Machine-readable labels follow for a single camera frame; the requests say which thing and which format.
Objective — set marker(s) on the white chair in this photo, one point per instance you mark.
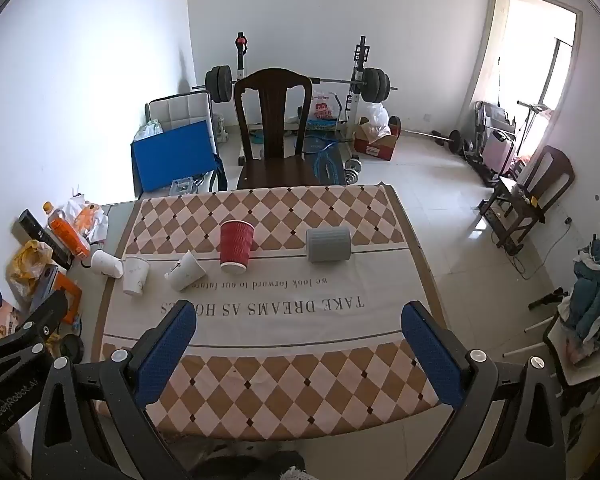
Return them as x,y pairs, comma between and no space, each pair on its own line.
582,376

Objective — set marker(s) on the black tool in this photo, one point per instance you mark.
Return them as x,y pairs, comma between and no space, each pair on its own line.
545,300

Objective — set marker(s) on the grey ribbed cup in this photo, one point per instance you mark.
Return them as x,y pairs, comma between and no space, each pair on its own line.
328,246

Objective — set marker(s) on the orange box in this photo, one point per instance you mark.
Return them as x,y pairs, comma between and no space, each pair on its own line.
70,294

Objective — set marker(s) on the black barbell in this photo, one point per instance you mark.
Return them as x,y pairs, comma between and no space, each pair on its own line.
220,85

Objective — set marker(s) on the red ribbed paper cup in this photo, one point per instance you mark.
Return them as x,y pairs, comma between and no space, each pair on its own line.
236,247

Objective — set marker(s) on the red and white plastic bag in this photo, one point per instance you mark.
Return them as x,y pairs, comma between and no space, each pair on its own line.
323,110

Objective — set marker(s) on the dark wooden side chair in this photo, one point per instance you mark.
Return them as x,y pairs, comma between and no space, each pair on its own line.
555,170

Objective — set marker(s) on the orange bottle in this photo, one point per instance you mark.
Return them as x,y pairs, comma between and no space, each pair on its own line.
67,232

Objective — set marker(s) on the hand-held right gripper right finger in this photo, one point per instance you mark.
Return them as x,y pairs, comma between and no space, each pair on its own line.
429,355

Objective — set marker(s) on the blue board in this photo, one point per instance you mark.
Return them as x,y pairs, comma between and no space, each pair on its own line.
175,155

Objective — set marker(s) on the orange snack packet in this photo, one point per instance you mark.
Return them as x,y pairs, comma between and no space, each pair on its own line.
9,322

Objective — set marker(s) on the clear plastic container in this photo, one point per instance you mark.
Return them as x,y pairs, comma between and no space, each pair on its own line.
184,186

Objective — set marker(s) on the checkered printed tablecloth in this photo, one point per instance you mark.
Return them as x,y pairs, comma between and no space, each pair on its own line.
280,320

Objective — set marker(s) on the long black box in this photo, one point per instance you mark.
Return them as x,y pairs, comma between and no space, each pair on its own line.
30,227

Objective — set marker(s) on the black round lid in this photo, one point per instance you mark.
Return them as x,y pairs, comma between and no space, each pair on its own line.
72,346

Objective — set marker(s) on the metal weight rack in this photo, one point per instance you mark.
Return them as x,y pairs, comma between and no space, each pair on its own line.
361,62

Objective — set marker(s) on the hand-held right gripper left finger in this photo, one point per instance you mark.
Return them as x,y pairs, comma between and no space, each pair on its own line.
166,349

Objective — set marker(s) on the white paper cup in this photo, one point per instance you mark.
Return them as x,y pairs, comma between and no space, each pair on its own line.
105,262
187,272
135,275

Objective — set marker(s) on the red cardboard box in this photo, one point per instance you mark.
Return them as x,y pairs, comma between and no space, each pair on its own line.
375,150

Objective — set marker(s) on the chrome dumbbell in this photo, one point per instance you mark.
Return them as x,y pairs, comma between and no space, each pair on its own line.
353,172

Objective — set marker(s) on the clear plastic bag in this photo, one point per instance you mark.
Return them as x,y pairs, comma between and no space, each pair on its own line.
147,130

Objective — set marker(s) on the pink suitcase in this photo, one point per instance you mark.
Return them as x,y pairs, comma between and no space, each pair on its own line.
500,152

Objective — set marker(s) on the pile of clothes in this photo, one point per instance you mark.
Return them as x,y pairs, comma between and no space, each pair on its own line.
595,285

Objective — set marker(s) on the small floor barbell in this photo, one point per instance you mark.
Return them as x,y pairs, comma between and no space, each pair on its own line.
452,139

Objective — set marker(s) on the white and orange plastic bag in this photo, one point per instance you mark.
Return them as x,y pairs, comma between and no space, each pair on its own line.
92,220

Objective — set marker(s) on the yellow plastic bag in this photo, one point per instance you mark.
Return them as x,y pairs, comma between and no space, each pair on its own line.
25,261

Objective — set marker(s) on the grey metal rack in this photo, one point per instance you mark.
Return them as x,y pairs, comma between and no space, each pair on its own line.
485,130

